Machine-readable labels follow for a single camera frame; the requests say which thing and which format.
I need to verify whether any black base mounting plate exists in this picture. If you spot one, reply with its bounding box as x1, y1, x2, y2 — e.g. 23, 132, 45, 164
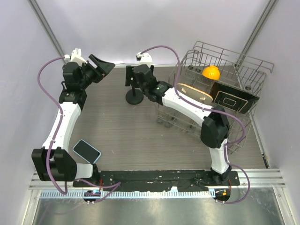
87, 170, 240, 192

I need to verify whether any black phone stand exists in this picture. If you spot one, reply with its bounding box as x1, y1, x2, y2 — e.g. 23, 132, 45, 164
125, 81, 144, 105

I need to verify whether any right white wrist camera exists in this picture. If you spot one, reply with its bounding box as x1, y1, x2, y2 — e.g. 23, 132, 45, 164
136, 52, 152, 67

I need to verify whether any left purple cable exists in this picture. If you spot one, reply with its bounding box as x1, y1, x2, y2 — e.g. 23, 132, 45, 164
37, 56, 122, 203

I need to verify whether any orange bowl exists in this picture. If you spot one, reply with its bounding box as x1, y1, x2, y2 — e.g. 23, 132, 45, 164
202, 66, 221, 80

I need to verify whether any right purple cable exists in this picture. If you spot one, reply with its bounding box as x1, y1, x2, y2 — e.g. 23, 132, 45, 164
140, 45, 251, 204

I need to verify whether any purple cable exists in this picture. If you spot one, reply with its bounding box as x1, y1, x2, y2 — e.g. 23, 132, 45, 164
37, 56, 122, 203
140, 45, 251, 204

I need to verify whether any black square plate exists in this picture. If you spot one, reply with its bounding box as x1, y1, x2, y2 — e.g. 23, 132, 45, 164
210, 82, 260, 114

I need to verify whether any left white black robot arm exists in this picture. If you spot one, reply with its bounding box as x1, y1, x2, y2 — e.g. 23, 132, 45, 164
31, 54, 115, 187

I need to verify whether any white slotted cable duct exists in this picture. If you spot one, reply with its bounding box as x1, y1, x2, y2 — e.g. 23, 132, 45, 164
40, 189, 215, 199

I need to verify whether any aluminium frame rail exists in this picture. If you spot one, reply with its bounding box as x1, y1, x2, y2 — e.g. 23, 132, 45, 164
29, 169, 286, 190

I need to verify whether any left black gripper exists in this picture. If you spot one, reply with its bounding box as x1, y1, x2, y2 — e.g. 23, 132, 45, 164
79, 55, 115, 90

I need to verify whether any phone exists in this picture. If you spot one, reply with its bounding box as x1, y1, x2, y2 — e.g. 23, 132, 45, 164
73, 140, 101, 164

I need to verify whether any grey wire dish rack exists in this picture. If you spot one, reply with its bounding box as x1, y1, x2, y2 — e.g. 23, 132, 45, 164
168, 41, 274, 153

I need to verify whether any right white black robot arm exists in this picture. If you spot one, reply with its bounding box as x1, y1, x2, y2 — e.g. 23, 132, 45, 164
125, 64, 232, 185

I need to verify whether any oval wooden board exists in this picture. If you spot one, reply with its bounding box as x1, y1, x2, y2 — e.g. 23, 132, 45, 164
176, 83, 213, 105

